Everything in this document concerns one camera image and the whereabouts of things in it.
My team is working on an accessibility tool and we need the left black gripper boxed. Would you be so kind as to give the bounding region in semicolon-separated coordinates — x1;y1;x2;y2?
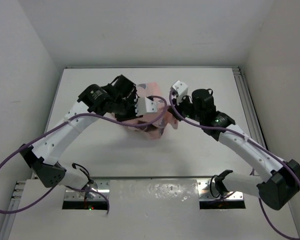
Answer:
112;94;142;123

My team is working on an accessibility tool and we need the pink cartoon pillowcase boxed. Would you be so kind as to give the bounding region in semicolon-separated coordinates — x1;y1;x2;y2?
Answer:
107;81;180;141

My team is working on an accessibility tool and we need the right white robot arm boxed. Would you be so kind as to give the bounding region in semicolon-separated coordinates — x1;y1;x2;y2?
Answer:
169;86;300;211

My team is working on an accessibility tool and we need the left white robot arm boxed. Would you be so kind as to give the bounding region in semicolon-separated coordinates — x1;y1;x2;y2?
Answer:
20;75;137;190

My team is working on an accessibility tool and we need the white front cover board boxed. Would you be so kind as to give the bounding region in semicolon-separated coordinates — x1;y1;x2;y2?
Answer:
9;179;298;240

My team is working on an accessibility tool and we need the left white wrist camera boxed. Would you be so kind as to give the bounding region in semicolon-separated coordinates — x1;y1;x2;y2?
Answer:
134;97;158;117

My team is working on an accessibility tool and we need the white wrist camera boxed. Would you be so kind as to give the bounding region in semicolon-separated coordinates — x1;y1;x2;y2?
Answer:
170;80;188;105
134;97;158;117

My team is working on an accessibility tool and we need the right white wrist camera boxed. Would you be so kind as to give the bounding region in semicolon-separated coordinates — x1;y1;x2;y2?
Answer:
170;80;188;105

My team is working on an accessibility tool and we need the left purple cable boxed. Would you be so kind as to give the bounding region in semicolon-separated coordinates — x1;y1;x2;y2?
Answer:
0;96;169;215

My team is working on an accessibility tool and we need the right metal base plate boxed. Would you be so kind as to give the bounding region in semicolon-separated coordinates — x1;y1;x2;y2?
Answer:
197;180;245;201

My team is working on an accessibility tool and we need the metal base plate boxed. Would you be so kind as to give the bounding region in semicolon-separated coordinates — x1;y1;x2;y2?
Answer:
197;180;245;201
64;179;110;202

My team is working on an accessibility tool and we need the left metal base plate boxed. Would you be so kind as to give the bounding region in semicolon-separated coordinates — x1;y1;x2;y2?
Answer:
64;179;110;202

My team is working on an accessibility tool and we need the left aluminium frame rail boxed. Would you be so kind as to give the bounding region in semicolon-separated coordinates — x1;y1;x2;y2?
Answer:
0;181;27;240

